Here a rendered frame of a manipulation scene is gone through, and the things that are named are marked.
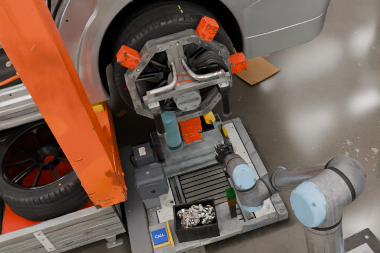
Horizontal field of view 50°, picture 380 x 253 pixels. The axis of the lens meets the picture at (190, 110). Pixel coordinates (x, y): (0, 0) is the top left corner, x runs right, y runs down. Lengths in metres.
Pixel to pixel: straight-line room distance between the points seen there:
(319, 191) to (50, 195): 1.54
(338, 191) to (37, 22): 1.04
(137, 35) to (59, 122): 0.60
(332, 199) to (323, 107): 1.99
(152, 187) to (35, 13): 1.27
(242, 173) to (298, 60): 2.04
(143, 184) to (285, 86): 1.51
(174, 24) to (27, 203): 1.23
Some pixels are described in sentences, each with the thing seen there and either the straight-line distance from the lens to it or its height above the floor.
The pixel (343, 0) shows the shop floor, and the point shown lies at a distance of 4.32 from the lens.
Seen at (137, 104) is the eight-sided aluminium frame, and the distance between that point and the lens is 2.13.
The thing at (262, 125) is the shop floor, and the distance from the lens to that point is 2.99.
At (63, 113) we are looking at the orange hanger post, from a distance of 1.64.
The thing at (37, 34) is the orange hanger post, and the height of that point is 1.54.
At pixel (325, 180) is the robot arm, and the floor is 1.24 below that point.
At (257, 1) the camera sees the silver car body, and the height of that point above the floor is 1.11.
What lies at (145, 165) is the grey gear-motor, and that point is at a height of 0.38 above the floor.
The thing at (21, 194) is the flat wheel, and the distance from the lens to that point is 2.40.
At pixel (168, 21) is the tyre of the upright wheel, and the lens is 1.98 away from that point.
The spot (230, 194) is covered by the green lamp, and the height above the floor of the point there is 0.66.
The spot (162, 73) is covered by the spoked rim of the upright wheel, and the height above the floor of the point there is 0.87.
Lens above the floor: 2.22
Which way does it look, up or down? 45 degrees down
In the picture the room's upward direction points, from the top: 12 degrees counter-clockwise
